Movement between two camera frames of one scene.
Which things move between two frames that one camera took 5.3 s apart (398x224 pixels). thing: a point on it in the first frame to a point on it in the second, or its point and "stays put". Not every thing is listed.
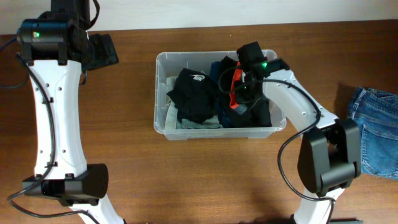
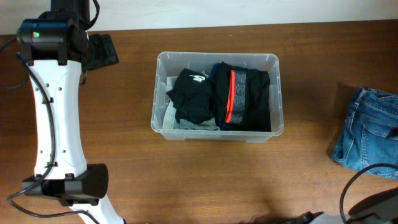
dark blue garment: (226, 117) to (215, 68)
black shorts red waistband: (237, 108) stays put
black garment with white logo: (194, 95) stays put
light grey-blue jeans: (171, 117) stays put
